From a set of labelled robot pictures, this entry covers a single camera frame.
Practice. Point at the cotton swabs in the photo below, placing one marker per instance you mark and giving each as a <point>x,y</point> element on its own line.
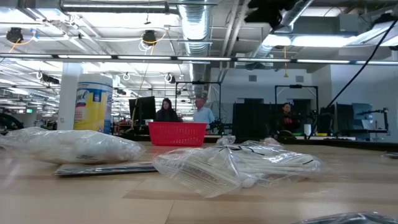
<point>236,168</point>

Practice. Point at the red toothbrush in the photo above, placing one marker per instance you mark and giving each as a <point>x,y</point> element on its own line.
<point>270,141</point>

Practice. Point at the black comb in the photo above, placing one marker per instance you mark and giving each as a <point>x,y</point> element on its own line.
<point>351,219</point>
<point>105,170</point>

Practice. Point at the black background robot arm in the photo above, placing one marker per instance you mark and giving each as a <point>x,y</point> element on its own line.
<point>219,124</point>

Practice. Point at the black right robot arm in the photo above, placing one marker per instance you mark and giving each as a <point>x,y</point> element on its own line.
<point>267,11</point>

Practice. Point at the person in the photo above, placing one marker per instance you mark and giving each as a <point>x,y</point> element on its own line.
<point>203,115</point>
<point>167,112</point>
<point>287,119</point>

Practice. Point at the red plastic basket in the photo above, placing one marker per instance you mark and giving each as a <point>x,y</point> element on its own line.
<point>177,133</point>

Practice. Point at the black partition screen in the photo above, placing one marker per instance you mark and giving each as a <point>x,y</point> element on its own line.
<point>248,121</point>

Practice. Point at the overhead light bar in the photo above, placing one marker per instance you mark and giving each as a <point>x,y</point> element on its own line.
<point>199,58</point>

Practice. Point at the black computer monitor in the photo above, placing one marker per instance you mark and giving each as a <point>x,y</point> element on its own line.
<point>143,107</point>

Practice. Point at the Lysol wipes canister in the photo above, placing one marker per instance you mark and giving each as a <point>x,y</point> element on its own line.
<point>93,109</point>

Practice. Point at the white cup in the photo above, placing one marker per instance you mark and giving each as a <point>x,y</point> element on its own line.
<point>307,129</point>

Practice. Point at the cotton pads in clear bag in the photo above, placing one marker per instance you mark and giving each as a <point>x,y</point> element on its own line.
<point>81,147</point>

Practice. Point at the white building column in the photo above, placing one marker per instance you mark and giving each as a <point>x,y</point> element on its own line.
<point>70,93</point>

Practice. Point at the ceiling light fixture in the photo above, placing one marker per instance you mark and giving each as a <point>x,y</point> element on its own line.
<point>311,40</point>

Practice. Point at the grey screen panel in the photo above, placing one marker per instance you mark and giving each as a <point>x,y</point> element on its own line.
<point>362,113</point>

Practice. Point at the ribbed silver ventilation duct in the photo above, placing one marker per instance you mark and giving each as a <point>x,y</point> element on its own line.
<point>196,31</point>

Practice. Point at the slanted silver ventilation duct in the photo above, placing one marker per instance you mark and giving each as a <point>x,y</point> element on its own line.
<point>264,51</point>

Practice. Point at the black aluminium table frame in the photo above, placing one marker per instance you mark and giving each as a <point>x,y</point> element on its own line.
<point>357,143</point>

